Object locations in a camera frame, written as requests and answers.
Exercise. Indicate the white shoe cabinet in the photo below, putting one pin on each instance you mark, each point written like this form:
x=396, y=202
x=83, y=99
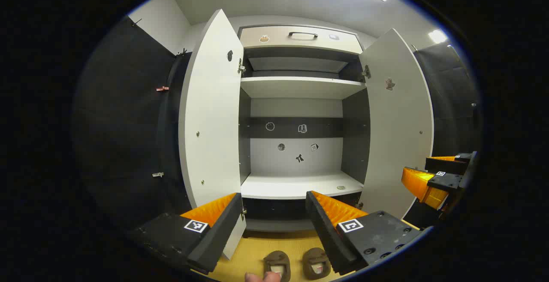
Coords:
x=296, y=185

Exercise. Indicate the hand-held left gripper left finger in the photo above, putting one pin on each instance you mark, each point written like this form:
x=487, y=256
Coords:
x=218, y=234

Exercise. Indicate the white cabinet door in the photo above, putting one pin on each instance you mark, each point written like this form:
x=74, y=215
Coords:
x=212, y=123
x=399, y=144

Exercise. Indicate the white cabinet shelf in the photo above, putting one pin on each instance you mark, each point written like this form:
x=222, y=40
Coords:
x=291, y=186
x=300, y=88

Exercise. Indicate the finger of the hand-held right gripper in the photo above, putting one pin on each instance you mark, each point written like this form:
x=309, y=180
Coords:
x=446, y=166
x=446, y=182

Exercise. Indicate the black backdrop cloth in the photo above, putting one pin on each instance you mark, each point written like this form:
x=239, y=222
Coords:
x=120, y=123

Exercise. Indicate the black clip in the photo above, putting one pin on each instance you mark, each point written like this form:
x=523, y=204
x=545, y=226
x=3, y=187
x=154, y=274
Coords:
x=136, y=22
x=182, y=52

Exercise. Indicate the red clip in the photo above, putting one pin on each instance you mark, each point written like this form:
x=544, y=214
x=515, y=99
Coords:
x=162, y=89

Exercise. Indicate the small ceiling light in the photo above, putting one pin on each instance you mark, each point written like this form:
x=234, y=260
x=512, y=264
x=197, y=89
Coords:
x=437, y=36

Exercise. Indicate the brown fuzzy shoe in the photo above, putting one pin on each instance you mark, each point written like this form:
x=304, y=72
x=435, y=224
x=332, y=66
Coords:
x=276, y=257
x=316, y=256

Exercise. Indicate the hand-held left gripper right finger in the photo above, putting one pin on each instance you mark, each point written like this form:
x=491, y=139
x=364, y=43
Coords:
x=326, y=230

